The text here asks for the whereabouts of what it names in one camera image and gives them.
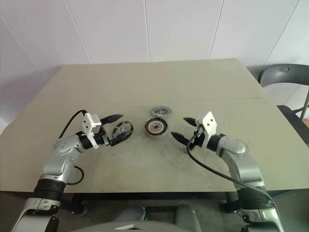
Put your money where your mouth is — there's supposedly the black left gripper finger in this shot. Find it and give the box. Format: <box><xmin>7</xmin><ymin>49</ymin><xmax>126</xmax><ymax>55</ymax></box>
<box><xmin>100</xmin><ymin>114</ymin><xmax>123</xmax><ymax>125</ymax></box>
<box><xmin>110</xmin><ymin>130</ymin><xmax>134</xmax><ymax>146</ymax></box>

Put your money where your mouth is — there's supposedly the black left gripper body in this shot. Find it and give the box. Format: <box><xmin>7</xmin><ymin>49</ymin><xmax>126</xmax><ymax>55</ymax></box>
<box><xmin>95</xmin><ymin>129</ymin><xmax>114</xmax><ymax>147</ymax></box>

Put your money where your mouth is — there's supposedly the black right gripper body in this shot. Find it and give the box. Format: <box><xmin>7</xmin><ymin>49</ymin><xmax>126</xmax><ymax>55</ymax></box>
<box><xmin>185</xmin><ymin>118</ymin><xmax>206</xmax><ymax>149</ymax></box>

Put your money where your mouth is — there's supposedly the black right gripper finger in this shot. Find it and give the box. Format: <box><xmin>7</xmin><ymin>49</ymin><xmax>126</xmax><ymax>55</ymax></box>
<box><xmin>170</xmin><ymin>131</ymin><xmax>189</xmax><ymax>146</ymax></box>
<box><xmin>183</xmin><ymin>117</ymin><xmax>198</xmax><ymax>127</ymax></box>

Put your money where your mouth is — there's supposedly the silver motor stator housing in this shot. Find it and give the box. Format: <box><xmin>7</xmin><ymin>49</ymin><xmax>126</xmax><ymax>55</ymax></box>
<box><xmin>144</xmin><ymin>116</ymin><xmax>169</xmax><ymax>140</ymax></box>

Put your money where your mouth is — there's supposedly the silver round gear plate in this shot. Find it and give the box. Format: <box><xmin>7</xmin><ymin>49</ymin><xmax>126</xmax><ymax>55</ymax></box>
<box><xmin>149</xmin><ymin>106</ymin><xmax>166</xmax><ymax>118</ymax></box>

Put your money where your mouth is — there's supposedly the black table leg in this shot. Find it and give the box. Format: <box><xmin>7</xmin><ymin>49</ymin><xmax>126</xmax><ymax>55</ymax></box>
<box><xmin>218</xmin><ymin>192</ymin><xmax>242</xmax><ymax>213</ymax></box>
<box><xmin>70</xmin><ymin>193</ymin><xmax>89</xmax><ymax>216</ymax></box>

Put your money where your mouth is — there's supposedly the grey rounded pad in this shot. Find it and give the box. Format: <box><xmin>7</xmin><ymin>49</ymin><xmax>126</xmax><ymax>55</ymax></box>
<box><xmin>115</xmin><ymin>205</ymin><xmax>148</xmax><ymax>224</ymax></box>
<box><xmin>172</xmin><ymin>203</ymin><xmax>202</xmax><ymax>232</ymax></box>

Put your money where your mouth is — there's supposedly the grey robot torso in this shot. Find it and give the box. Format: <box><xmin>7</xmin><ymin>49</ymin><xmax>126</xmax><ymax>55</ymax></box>
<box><xmin>88</xmin><ymin>217</ymin><xmax>177</xmax><ymax>232</ymax></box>

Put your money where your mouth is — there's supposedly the black folding chair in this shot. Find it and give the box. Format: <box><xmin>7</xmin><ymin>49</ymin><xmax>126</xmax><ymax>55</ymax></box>
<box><xmin>257</xmin><ymin>63</ymin><xmax>309</xmax><ymax>148</ymax></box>

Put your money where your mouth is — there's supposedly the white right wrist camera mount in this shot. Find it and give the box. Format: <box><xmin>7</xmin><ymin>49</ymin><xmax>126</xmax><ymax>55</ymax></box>
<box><xmin>196</xmin><ymin>111</ymin><xmax>218</xmax><ymax>151</ymax></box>

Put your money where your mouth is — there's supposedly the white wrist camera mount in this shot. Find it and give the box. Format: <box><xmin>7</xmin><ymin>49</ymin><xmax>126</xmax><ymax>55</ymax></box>
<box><xmin>83</xmin><ymin>113</ymin><xmax>102</xmax><ymax>150</ymax></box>
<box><xmin>196</xmin><ymin>111</ymin><xmax>218</xmax><ymax>151</ymax></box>

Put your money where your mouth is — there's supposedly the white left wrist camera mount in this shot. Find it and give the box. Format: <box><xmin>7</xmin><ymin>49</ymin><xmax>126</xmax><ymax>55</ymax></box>
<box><xmin>83</xmin><ymin>113</ymin><xmax>102</xmax><ymax>150</ymax></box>

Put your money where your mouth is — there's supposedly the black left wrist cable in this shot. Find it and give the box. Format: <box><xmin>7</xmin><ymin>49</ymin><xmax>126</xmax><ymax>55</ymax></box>
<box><xmin>58</xmin><ymin>110</ymin><xmax>88</xmax><ymax>140</ymax></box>

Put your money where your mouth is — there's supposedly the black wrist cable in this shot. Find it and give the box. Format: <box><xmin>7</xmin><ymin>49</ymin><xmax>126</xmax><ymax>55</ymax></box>
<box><xmin>58</xmin><ymin>110</ymin><xmax>88</xmax><ymax>140</ymax></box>
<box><xmin>186</xmin><ymin>124</ymin><xmax>273</xmax><ymax>203</ymax></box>

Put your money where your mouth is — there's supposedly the black left elbow cable loop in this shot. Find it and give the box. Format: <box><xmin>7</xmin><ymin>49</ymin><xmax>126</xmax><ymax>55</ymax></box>
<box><xmin>65</xmin><ymin>165</ymin><xmax>85</xmax><ymax>186</ymax></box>

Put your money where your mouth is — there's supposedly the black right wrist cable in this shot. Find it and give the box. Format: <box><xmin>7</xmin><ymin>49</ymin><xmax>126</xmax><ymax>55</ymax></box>
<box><xmin>186</xmin><ymin>124</ymin><xmax>273</xmax><ymax>203</ymax></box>

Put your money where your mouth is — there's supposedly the black table frame bar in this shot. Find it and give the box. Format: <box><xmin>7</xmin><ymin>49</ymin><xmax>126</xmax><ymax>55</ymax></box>
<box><xmin>72</xmin><ymin>191</ymin><xmax>232</xmax><ymax>201</ymax></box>

